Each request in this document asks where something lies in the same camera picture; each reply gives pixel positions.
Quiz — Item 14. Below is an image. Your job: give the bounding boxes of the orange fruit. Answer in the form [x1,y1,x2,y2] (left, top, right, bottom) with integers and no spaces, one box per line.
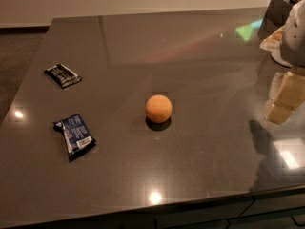
[145,94,173,123]

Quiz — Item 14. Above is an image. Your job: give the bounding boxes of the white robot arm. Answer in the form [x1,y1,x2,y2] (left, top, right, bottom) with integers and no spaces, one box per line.
[280,0,305,67]

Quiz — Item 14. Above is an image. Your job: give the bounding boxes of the black rxbar chocolate wrapper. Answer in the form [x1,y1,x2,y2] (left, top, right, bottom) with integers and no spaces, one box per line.
[44,64,82,89]

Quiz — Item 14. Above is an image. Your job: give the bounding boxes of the blue snack bar wrapper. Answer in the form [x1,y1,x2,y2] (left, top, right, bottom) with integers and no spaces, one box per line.
[53,114,96,162]

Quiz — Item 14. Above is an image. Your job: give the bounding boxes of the dark box on counter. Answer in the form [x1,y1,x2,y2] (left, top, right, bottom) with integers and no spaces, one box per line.
[257,0,294,39]

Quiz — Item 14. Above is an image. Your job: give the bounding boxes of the cabinet drawers below counter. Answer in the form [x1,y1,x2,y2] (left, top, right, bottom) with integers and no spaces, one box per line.
[1,186,305,229]

